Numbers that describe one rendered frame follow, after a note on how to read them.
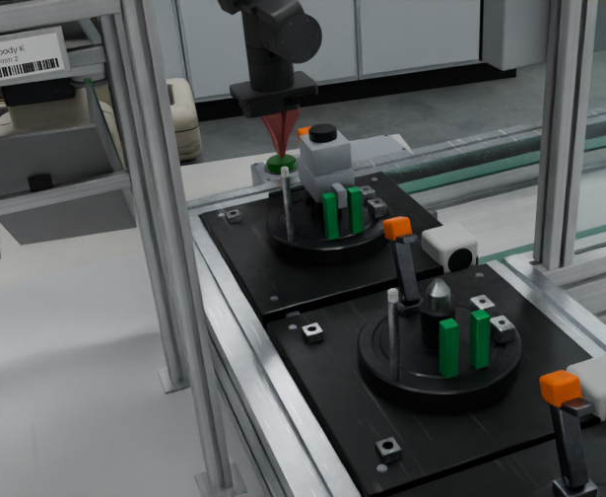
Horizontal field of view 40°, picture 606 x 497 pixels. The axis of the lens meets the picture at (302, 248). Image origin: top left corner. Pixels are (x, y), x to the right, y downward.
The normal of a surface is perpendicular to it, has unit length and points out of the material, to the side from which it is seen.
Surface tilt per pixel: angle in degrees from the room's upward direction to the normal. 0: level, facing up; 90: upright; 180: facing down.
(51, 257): 0
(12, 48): 90
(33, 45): 90
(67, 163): 135
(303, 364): 0
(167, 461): 0
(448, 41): 90
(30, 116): 98
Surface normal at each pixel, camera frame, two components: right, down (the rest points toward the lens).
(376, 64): 0.18, 0.48
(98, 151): 0.18, 0.95
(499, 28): -0.94, 0.24
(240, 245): -0.08, -0.86
